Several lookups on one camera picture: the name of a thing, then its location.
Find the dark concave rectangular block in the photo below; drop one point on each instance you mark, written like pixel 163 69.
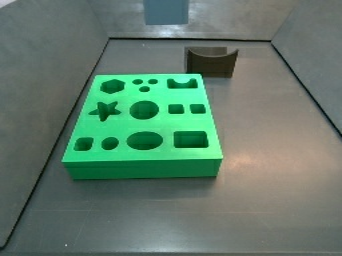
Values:
pixel 209 61

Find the green shape sorter board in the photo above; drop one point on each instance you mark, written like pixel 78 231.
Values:
pixel 144 127

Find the blue-grey panel at back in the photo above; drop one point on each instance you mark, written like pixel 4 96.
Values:
pixel 165 12

